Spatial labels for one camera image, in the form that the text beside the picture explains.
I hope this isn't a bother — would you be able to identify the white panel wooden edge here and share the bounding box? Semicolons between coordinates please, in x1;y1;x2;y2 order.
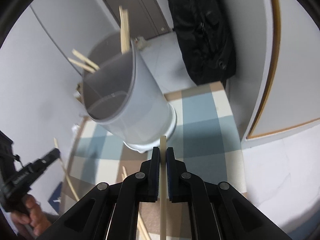
246;0;320;140

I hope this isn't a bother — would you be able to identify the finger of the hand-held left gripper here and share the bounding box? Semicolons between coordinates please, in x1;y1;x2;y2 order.
29;148;61;178

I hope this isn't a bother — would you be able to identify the white grey utensil holder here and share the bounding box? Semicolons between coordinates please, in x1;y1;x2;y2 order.
81;31;178;154

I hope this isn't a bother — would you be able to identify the dark blue printed packet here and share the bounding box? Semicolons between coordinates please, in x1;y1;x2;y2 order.
48;181;63;207

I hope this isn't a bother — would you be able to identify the checkered tablecloth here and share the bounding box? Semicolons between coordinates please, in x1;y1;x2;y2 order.
46;81;247;240

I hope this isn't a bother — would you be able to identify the beige cloth bundle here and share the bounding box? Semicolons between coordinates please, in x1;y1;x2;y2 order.
133;36;146;48

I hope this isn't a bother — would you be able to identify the black bag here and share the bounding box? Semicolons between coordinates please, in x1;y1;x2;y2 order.
164;0;237;85

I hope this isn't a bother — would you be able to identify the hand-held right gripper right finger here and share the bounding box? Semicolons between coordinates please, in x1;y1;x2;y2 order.
166;147;292;240

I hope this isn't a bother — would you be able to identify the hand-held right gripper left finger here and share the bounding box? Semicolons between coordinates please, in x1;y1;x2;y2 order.
41;147;160;240

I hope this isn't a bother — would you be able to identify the person's left hand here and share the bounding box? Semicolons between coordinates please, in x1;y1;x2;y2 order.
11;194;52;237

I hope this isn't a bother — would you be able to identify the grey door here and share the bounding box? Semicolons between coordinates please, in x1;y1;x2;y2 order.
90;0;173;41

